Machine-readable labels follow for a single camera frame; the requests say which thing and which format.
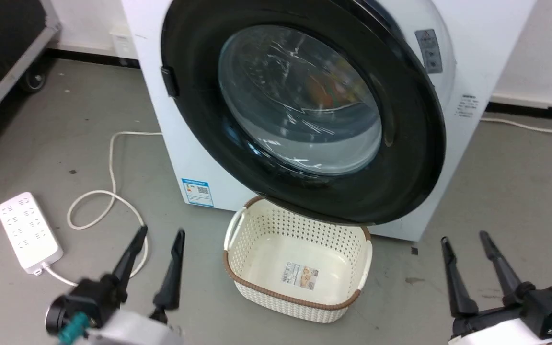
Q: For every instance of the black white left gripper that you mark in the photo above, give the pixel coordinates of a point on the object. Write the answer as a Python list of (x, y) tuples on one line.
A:
[(91, 299)]

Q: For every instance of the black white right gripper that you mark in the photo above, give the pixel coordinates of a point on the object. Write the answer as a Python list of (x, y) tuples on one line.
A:
[(539, 306)]

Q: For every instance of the white front-load washing machine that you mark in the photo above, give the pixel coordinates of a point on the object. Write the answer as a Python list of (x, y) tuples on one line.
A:
[(194, 153)]

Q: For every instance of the black round washer door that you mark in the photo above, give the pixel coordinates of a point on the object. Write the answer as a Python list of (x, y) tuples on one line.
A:
[(415, 158)]

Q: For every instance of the blue energy label sticker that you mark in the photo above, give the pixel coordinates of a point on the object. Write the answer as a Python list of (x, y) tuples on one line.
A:
[(198, 192)]

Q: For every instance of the white perforated laundry basket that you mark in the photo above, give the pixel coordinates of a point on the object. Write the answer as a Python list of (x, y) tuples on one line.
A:
[(266, 249)]

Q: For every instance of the white power strip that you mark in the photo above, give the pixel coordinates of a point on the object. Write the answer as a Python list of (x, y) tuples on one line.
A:
[(28, 232)]

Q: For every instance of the basket product label sticker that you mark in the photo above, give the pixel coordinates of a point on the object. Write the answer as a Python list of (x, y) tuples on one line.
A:
[(301, 275)]

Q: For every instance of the black caster wheel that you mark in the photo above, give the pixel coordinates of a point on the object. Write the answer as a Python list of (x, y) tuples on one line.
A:
[(33, 80)]

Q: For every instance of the grey warning sticker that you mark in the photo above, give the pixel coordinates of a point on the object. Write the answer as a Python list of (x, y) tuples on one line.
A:
[(429, 50)]

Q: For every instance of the orange patterned clothing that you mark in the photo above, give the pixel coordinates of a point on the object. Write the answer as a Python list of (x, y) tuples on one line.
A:
[(326, 91)]

